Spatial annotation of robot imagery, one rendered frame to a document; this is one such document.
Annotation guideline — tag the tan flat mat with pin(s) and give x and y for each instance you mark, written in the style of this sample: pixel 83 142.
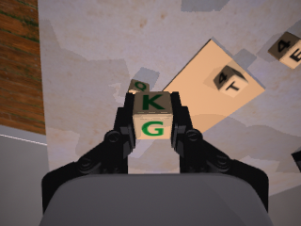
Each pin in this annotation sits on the tan flat mat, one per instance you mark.
pixel 195 84

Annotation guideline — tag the wooden letter block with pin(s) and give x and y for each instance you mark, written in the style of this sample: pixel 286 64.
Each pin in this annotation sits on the wooden letter block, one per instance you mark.
pixel 287 50
pixel 152 115
pixel 230 82
pixel 138 86

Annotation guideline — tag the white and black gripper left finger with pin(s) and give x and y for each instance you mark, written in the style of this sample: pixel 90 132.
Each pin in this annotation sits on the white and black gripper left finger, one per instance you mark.
pixel 108 157

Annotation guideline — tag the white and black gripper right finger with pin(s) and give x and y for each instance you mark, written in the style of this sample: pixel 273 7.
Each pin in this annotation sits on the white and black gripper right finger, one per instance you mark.
pixel 199 156

